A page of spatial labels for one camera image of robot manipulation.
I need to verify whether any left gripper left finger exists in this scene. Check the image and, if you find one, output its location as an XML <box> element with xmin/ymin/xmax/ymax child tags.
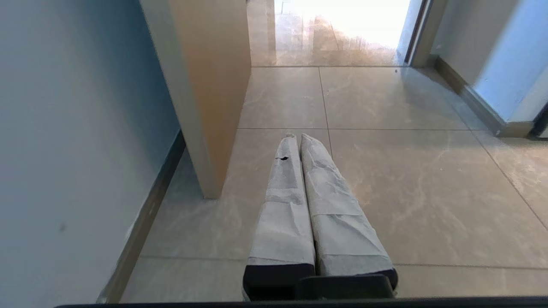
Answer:
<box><xmin>242</xmin><ymin>133</ymin><xmax>316</xmax><ymax>301</ymax></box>

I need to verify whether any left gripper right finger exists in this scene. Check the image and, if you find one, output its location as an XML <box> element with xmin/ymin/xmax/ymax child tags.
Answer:
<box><xmin>300</xmin><ymin>133</ymin><xmax>399</xmax><ymax>290</ymax></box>

